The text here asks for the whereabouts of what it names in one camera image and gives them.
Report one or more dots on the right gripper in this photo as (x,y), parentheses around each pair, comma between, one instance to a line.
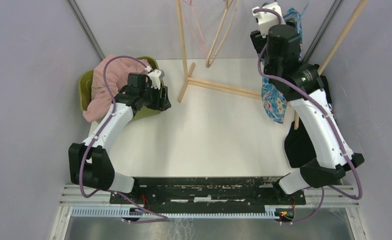
(259,42)

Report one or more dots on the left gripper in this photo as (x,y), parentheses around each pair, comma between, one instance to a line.
(163,104)

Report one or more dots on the pink garment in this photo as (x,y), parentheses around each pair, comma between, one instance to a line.
(117,77)

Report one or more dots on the wooden hanger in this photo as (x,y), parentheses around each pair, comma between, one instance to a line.
(227,19)

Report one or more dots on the blue floral garment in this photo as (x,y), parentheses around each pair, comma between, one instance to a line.
(274,102)

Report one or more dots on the pink wire hanger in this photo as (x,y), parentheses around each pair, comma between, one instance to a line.
(199,37)

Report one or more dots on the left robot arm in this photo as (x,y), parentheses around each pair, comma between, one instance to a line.
(89,162)

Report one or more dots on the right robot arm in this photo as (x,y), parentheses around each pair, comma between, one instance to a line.
(333,159)

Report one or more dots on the wooden clothes rack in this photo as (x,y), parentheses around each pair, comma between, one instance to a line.
(215,86)

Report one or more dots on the green plastic basket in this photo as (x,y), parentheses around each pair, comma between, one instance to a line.
(85,82)

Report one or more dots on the black garment with flower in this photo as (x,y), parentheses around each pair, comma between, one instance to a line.
(298,146)

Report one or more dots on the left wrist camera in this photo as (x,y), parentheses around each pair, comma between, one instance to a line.
(156,76)

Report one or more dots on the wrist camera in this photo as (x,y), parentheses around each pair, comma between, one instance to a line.
(156,76)
(267,16)

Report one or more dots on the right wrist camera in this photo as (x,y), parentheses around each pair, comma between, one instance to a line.
(267,16)

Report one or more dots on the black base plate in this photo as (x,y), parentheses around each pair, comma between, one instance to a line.
(211,195)

